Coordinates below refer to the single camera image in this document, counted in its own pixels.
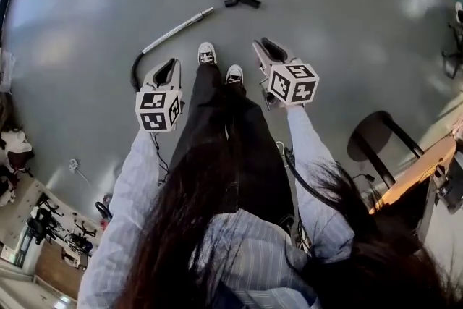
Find person's left forearm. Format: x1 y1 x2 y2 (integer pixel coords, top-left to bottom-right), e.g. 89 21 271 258
108 128 162 225

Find person's shoe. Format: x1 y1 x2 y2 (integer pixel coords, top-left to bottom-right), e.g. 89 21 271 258
197 41 218 66
224 63 245 85

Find handheld tool with blue body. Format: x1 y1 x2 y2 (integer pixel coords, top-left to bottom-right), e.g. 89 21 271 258
94 193 114 226

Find person's left shoe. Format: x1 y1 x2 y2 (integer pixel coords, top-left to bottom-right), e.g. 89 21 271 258
197 41 218 66

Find black office chair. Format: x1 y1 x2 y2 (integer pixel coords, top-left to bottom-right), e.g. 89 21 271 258
441 1 463 81

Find person's black trousers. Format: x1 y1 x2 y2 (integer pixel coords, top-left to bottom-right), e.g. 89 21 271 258
169 63 296 225

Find silver vacuum tube with hose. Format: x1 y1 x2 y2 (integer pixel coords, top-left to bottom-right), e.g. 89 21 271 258
140 7 216 56

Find person's right forearm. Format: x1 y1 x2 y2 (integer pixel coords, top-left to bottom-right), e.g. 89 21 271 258
285 103 341 200

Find white crumpled cloth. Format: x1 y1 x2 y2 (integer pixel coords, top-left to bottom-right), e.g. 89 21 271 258
0 129 34 157

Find round wooden table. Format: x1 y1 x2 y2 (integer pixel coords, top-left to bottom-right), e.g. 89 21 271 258
368 135 459 216

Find white coiled floor cable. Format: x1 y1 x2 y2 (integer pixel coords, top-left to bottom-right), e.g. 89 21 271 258
68 158 92 186

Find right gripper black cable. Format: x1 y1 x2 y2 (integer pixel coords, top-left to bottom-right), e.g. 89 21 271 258
283 145 341 211

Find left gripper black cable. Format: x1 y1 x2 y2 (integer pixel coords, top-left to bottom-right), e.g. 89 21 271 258
149 131 171 186

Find person's right shoe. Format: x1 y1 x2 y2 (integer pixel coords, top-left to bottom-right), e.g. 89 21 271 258
224 63 245 85

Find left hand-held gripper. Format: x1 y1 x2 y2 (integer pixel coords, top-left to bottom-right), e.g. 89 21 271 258
135 58 186 133

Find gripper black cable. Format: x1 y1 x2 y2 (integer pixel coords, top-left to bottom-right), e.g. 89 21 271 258
149 131 171 186
283 145 341 211

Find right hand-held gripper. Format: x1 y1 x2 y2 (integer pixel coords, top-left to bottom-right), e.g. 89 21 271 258
252 37 320 110

